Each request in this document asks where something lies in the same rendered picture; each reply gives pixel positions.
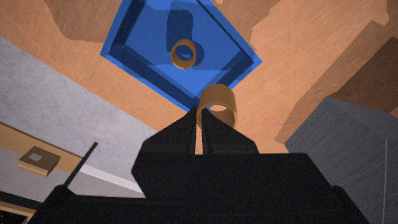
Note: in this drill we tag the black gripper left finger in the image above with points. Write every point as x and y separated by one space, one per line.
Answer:
174 138

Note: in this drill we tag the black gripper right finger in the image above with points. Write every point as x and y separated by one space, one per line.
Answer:
222 138

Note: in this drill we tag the bronze bushing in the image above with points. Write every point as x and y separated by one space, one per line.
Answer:
180 63
218 94

